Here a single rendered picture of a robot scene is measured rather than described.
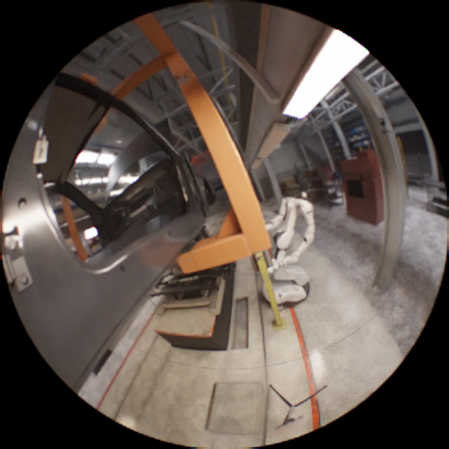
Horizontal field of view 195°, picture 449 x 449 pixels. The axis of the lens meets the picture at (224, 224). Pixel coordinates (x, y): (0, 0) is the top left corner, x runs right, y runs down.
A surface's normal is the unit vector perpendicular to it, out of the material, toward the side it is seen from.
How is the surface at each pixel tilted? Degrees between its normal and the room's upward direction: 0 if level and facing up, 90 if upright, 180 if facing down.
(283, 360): 0
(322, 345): 0
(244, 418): 0
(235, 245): 90
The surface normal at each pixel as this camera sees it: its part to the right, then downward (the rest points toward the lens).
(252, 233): -0.11, 0.27
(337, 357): -0.38, -0.90
